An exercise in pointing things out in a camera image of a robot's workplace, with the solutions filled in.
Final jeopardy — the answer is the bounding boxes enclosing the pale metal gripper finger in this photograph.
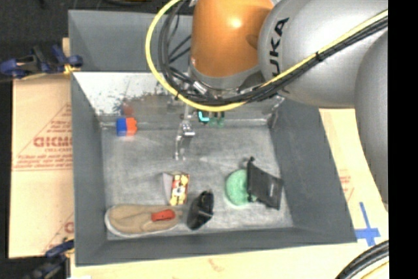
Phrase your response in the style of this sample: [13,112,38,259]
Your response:
[179,129,197,161]
[172,122,192,160]

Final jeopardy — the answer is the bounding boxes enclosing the yellow and red small box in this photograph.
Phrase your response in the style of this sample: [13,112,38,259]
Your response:
[161,171,191,207]

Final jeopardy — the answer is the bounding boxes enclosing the grey metal bin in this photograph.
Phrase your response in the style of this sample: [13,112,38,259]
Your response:
[67,8,357,267]

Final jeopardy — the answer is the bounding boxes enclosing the blue and orange block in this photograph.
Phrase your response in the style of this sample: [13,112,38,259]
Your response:
[116,116,138,137]

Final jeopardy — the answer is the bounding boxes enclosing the green round sponge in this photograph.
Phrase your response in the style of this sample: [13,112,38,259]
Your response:
[224,169,259,207]

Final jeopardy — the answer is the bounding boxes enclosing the black round brush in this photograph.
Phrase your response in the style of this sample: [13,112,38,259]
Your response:
[186,189,215,231]

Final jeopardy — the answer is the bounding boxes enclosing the red small plastic piece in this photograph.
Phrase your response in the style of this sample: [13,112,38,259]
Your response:
[150,209,176,223]

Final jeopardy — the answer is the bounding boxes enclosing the black folded pouch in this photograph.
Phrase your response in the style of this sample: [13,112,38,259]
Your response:
[245,156,285,211]

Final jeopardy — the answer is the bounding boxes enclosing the brown cardboard board, red print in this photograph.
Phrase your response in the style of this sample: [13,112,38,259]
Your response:
[8,73,76,259]

